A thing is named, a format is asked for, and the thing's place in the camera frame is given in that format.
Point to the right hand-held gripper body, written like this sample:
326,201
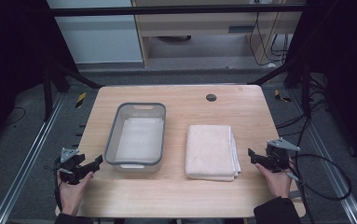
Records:
278,157

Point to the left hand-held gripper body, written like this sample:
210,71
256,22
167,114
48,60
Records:
71,170

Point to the person's left hand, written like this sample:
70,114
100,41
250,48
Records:
71,194

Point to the person's right hand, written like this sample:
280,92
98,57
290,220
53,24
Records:
277,183

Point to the folded pale pink towel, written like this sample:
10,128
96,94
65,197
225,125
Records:
210,152

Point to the white basin with grey rim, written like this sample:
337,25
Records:
137,137

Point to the yellow and black tape strip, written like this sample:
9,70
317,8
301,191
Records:
281,96
80,100

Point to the black metal stand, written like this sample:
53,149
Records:
305,90
47,93

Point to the black curtain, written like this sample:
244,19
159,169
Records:
347,62
11,56

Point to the white cabinet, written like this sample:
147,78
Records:
98,37

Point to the light wooden desk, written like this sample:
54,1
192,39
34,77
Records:
198,23

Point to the aluminium floor rail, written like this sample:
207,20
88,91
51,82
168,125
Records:
331,161
27,161

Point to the black horizontal frame bar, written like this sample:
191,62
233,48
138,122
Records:
167,10

